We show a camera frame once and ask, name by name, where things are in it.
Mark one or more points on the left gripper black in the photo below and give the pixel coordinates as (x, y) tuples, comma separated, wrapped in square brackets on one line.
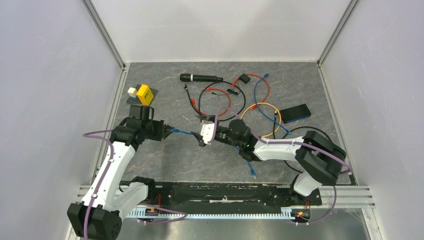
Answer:
[(161, 127)]

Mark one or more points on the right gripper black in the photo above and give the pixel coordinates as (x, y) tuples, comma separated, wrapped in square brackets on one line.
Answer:
[(207, 118)]

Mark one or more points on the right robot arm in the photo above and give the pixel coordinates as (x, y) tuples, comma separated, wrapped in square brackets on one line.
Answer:
[(321, 159)]

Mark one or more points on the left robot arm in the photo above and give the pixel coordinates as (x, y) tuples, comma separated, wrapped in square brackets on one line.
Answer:
[(100, 213)]

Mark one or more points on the yellow toy brick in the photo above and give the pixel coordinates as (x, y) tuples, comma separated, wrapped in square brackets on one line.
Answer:
[(145, 95)]

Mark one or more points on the cream toy brick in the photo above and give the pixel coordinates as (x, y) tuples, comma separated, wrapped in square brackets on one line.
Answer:
[(132, 92)]

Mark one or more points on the black microphone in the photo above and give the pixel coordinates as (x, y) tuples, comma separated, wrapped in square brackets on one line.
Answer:
[(188, 77)]

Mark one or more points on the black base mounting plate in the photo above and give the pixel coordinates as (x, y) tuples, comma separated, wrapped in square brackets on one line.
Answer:
[(228, 198)]

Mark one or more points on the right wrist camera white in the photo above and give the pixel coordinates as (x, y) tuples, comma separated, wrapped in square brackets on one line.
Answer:
[(207, 131)]

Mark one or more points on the white cable duct strip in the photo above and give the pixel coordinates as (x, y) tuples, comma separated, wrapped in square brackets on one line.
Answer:
[(141, 213)]

